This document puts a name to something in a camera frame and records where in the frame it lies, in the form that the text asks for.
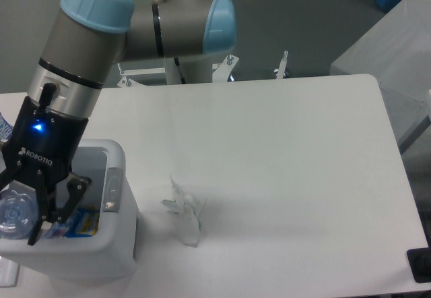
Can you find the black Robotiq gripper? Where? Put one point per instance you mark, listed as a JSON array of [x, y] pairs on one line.
[[45, 142]]

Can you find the clear plastic water bottle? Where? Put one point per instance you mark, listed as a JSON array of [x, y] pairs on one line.
[[19, 212]]

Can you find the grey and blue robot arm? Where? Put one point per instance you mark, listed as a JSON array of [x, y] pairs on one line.
[[89, 36]]

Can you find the white plastic trash can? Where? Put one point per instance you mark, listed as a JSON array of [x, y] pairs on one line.
[[97, 240]]

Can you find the blue and yellow snack packet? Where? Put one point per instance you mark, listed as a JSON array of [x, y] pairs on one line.
[[82, 223]]

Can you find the blue patterned packet at left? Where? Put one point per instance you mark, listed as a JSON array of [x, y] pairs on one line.
[[6, 129]]

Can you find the crumpled white plastic wrapper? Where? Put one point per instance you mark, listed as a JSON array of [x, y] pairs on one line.
[[185, 208]]

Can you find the grey cloth covered side table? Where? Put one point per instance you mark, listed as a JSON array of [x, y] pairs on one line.
[[396, 51]]

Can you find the black device at table edge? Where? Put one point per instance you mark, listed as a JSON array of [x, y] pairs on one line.
[[419, 261]]

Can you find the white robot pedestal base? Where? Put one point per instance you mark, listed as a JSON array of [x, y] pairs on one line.
[[183, 71]]

